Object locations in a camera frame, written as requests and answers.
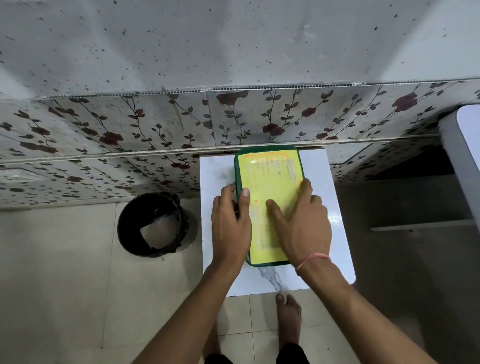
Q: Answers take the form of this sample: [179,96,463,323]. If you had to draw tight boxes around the person's right hand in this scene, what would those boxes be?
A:
[265,178,333,268]

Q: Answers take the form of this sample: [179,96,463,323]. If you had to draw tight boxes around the green plastic tray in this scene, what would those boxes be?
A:
[234,145,305,267]

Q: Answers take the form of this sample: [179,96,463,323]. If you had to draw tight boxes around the person's right foot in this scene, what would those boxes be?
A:
[275,293,303,349]

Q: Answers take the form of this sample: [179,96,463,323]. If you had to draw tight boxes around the small white marble-pattern table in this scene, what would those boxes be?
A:
[199,147,356,298]

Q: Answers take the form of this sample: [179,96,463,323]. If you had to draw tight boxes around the black waste bin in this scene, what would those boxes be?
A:
[117,193,188,259]

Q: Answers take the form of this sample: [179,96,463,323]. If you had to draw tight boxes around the person's left foot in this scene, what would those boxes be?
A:
[203,322,223,361]

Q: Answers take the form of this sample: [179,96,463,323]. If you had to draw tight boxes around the black trousers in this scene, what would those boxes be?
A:
[204,343,311,364]

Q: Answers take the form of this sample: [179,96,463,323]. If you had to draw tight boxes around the person's left hand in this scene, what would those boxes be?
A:
[211,183,253,270]

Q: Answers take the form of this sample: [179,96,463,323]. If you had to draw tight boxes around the person's right forearm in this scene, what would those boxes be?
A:
[296,257,439,364]

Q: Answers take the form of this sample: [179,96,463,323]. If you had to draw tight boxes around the yellow paper sheet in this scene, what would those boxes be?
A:
[238,149,304,265]

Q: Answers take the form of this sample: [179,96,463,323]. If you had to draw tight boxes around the pink thread wristband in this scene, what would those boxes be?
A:
[295,253,332,272]

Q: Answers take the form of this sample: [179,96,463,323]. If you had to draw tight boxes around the person's foot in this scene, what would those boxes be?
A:
[203,322,223,361]
[275,293,303,349]

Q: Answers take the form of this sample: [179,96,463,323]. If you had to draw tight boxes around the person's left forearm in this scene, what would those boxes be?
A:
[132,260,247,364]

